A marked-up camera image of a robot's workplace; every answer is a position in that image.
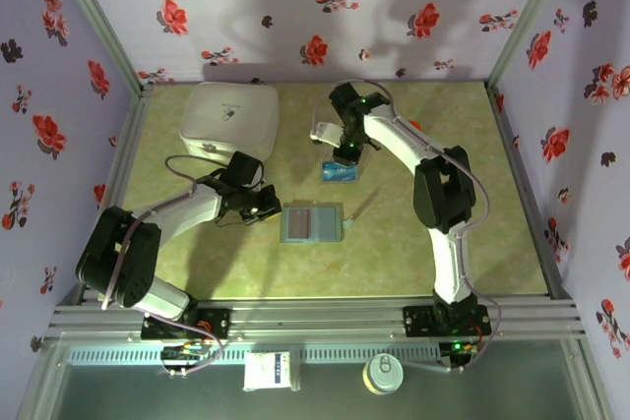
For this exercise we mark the red bank card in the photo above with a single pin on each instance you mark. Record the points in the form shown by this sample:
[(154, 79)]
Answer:
[(299, 223)]

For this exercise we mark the grey-green card holder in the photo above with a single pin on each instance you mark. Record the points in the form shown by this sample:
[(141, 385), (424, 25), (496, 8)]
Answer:
[(326, 223)]

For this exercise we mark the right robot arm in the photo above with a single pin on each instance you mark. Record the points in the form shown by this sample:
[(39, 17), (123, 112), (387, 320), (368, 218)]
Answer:
[(443, 194)]

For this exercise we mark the white medicine case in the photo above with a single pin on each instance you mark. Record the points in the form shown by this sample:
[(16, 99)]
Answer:
[(229, 115)]

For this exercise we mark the white label box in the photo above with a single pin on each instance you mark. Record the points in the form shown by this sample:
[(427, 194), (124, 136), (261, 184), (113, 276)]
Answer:
[(268, 371)]

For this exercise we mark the tin can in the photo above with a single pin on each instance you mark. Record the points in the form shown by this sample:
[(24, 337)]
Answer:
[(383, 373)]

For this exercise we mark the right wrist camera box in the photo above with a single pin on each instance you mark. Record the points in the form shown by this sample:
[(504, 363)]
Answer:
[(325, 134)]

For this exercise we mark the aluminium frame rail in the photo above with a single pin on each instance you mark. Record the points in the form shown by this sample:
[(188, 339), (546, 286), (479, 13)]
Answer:
[(315, 319)]

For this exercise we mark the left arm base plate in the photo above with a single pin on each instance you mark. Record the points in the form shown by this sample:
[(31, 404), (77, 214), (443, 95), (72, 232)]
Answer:
[(216, 324)]

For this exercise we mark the aluminium side rail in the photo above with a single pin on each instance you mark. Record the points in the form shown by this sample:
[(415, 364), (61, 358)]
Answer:
[(512, 144), (128, 144)]

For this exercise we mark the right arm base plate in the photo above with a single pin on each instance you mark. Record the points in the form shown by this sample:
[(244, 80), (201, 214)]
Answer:
[(418, 321)]

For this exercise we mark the aluminium frame post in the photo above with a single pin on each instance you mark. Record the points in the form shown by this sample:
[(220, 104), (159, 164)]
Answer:
[(531, 12), (97, 12)]

